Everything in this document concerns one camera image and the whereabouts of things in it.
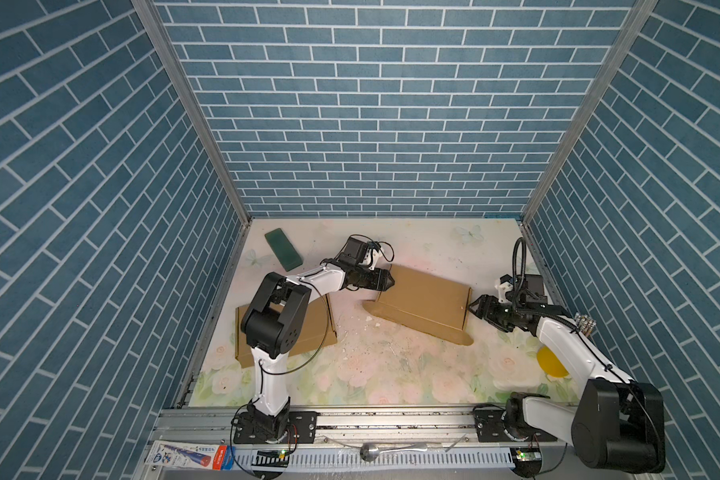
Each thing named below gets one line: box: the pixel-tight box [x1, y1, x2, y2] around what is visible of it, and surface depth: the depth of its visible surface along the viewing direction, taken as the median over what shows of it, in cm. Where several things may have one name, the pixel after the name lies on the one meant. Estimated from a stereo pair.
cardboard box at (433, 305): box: [362, 264, 474, 346], surface depth 91 cm
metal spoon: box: [360, 443, 428, 462], surface depth 72 cm
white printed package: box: [144, 440, 236, 471], surface depth 71 cm
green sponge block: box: [264, 228, 303, 272], surface depth 113 cm
